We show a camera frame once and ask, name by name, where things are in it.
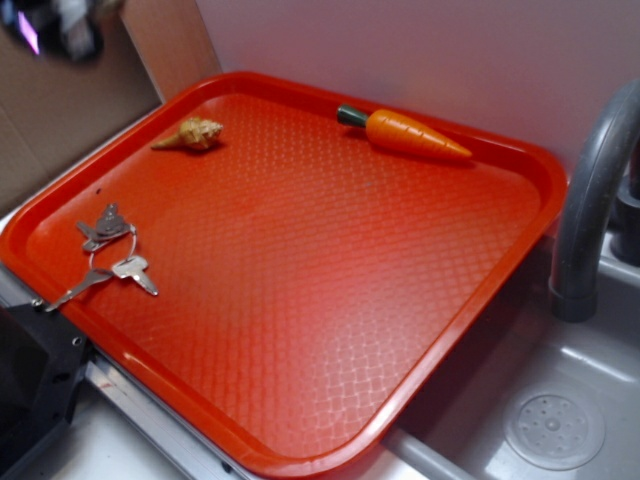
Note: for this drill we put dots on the orange toy carrot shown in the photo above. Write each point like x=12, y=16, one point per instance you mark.
x=397, y=132

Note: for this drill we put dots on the silver keys on ring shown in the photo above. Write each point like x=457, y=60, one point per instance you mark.
x=111, y=247

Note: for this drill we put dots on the grey toy faucet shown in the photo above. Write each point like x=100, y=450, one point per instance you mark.
x=604, y=188

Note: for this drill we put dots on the tan spiral seashell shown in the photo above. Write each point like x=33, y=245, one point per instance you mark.
x=193, y=134

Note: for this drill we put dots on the red plastic tray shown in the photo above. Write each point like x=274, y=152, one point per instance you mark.
x=309, y=283

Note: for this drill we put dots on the grey toy sink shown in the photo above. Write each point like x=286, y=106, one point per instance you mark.
x=524, y=395

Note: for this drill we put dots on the aluminium frame rail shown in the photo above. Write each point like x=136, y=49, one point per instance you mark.
x=119, y=431

